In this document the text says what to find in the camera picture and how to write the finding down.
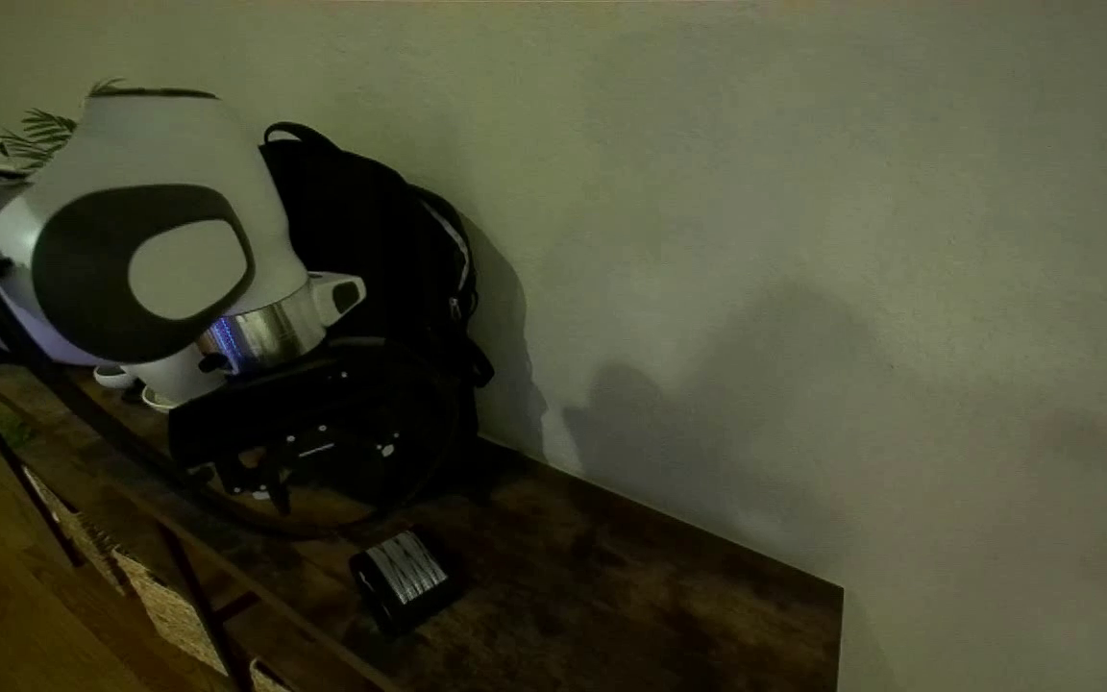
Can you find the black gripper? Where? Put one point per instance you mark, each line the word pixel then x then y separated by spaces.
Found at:
pixel 326 426

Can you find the black backpack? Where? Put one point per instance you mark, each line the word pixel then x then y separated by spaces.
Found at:
pixel 376 217

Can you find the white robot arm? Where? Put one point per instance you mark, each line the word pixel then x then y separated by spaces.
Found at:
pixel 154 155

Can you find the green palm plant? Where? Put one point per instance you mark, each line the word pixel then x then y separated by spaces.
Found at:
pixel 40 133

